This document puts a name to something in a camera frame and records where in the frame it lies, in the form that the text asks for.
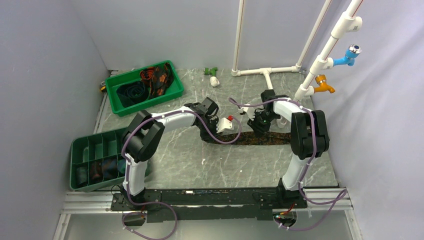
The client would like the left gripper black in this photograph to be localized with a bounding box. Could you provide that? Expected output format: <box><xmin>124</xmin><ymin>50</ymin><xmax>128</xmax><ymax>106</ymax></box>
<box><xmin>197</xmin><ymin>118</ymin><xmax>223</xmax><ymax>144</ymax></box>

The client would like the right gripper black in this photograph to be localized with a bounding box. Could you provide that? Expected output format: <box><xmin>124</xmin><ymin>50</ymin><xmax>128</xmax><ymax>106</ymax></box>
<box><xmin>247</xmin><ymin>110</ymin><xmax>279</xmax><ymax>139</ymax></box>

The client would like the brown patterned necktie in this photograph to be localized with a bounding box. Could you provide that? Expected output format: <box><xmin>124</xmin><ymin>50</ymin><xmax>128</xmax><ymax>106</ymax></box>
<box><xmin>203</xmin><ymin>131</ymin><xmax>291</xmax><ymax>146</ymax></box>

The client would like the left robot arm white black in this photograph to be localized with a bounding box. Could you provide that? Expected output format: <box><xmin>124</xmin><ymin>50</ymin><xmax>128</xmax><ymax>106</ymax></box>
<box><xmin>121</xmin><ymin>97</ymin><xmax>219</xmax><ymax>210</ymax></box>

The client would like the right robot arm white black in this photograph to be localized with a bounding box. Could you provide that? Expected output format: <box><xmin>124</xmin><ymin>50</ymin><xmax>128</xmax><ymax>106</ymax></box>
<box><xmin>247</xmin><ymin>89</ymin><xmax>330</xmax><ymax>208</ymax></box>

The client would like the white pipe fitting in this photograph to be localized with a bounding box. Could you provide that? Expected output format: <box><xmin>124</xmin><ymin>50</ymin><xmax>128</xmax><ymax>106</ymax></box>
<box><xmin>209</xmin><ymin>76</ymin><xmax>220</xmax><ymax>88</ymax></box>

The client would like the green open tray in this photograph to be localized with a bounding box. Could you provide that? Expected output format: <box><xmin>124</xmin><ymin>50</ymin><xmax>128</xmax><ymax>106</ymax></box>
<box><xmin>105</xmin><ymin>60</ymin><xmax>184</xmax><ymax>117</ymax></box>

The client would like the green pipe fitting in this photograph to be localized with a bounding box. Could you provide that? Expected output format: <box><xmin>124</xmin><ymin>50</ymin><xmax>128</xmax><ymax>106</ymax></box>
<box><xmin>203</xmin><ymin>67</ymin><xmax>218</xmax><ymax>77</ymax></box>

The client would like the orange black tie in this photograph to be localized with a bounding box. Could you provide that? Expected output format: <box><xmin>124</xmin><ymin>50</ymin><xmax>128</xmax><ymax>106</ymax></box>
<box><xmin>139</xmin><ymin>62</ymin><xmax>175</xmax><ymax>99</ymax></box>

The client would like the orange faucet tap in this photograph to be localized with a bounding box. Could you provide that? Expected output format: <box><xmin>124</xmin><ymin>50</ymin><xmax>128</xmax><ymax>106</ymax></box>
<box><xmin>314</xmin><ymin>74</ymin><xmax>336</xmax><ymax>94</ymax></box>

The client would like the dark teal tie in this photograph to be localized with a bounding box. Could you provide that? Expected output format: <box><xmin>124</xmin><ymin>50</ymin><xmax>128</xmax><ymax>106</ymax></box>
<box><xmin>116</xmin><ymin>81</ymin><xmax>153</xmax><ymax>108</ymax></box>

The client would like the rolled dark green tie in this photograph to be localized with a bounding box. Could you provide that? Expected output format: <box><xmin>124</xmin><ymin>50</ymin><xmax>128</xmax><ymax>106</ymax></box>
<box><xmin>117</xmin><ymin>158</ymin><xmax>127</xmax><ymax>176</ymax></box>

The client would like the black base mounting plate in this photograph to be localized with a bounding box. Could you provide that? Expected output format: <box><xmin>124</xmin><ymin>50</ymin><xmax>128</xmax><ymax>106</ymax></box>
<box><xmin>110</xmin><ymin>185</ymin><xmax>308</xmax><ymax>223</ymax></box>

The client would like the yellow clamp at table edge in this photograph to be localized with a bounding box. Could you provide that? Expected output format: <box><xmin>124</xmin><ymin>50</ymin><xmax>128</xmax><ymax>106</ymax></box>
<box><xmin>99</xmin><ymin>82</ymin><xmax>107</xmax><ymax>93</ymax></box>

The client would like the rolled navy plaid tie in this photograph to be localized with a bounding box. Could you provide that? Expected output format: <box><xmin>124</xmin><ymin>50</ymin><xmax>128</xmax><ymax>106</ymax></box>
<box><xmin>101</xmin><ymin>158</ymin><xmax>118</xmax><ymax>180</ymax></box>

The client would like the blue faucet tap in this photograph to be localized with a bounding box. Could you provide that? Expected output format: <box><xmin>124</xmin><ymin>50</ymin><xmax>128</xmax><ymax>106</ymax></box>
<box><xmin>333</xmin><ymin>44</ymin><xmax>362</xmax><ymax>67</ymax></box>

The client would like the green compartment organizer tray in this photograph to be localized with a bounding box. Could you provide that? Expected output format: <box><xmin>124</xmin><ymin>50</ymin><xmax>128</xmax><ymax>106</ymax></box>
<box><xmin>69</xmin><ymin>127</ymin><xmax>126</xmax><ymax>192</ymax></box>

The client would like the rolled dark red tie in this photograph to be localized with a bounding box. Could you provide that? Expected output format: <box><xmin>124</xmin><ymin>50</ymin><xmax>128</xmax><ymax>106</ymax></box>
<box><xmin>89</xmin><ymin>161</ymin><xmax>103</xmax><ymax>184</ymax></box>

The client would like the rolled black tie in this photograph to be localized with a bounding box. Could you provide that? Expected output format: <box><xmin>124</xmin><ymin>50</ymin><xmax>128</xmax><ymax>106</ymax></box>
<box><xmin>75</xmin><ymin>167</ymin><xmax>88</xmax><ymax>187</ymax></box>

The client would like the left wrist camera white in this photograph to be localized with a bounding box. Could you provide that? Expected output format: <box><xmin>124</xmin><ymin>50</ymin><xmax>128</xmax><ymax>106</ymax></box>
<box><xmin>216</xmin><ymin>115</ymin><xmax>234</xmax><ymax>134</ymax></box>

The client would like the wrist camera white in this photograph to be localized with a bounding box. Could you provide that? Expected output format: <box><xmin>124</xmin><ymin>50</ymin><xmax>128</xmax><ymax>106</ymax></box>
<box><xmin>216</xmin><ymin>115</ymin><xmax>234</xmax><ymax>134</ymax></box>
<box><xmin>238</xmin><ymin>105</ymin><xmax>255</xmax><ymax>120</ymax></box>

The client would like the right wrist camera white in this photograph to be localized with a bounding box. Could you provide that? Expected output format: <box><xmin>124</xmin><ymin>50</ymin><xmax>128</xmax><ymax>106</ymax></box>
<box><xmin>238</xmin><ymin>105</ymin><xmax>255</xmax><ymax>120</ymax></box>

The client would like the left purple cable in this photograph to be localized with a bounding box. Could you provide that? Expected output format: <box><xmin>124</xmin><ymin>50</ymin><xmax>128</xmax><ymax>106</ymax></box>
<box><xmin>120</xmin><ymin>110</ymin><xmax>243</xmax><ymax>240</ymax></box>

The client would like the aluminium rail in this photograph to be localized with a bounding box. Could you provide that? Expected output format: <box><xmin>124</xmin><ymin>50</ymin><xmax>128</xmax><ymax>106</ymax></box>
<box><xmin>60</xmin><ymin>188</ymin><xmax>354</xmax><ymax>214</ymax></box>

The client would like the white pvc pipe frame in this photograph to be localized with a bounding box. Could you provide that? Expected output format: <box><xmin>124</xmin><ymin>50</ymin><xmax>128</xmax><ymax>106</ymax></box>
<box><xmin>231</xmin><ymin>0</ymin><xmax>363</xmax><ymax>101</ymax></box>

